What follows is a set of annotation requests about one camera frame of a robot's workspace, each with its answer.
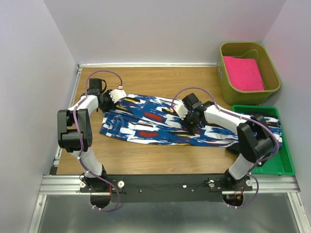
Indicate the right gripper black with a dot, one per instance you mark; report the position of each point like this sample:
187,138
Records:
191,128

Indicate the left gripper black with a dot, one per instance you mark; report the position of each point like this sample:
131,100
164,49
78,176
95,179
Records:
111,105

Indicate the blue white red patterned pants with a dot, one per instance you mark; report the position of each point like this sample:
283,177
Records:
150,120

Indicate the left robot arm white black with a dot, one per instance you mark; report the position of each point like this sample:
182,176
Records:
75,133

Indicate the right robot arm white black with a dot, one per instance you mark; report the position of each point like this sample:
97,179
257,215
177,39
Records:
255,140

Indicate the black garment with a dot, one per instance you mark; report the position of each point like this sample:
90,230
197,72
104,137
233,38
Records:
272,121

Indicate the pink folded cloth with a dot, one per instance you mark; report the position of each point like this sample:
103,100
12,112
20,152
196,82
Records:
244,73

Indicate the olive green plastic bin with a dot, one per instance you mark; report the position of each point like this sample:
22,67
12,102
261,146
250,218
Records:
267,70

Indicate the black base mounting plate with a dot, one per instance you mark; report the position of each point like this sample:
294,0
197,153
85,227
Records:
162,188

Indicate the green plastic tray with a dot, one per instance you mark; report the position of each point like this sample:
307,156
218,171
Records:
281,164

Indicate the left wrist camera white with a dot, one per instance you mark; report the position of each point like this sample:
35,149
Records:
117,94

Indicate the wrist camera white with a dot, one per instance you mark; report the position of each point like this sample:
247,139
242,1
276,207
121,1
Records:
117,94
181,110

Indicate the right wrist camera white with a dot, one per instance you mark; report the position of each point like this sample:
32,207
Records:
181,110

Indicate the aluminium frame rail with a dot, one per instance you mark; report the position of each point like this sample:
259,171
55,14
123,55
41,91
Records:
61,208

